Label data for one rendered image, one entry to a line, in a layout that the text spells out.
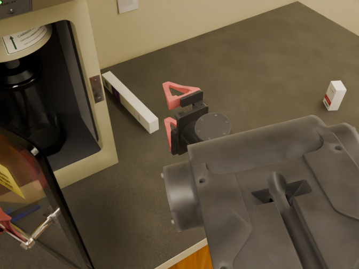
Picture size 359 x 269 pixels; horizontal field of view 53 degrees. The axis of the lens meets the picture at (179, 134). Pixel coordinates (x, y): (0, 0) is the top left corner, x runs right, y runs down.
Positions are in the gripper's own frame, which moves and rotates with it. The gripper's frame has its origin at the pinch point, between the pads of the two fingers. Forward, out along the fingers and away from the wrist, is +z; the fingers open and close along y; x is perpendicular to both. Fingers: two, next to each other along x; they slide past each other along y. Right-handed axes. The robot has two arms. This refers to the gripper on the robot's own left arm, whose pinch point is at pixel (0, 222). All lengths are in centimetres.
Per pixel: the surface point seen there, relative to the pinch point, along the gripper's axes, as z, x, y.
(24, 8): -11.0, -8.0, -29.3
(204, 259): 55, 21, -7
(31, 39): -1.2, -14.4, -28.6
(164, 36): 59, -28, -69
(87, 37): 3.0, -7.8, -34.3
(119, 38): 48, -36, -57
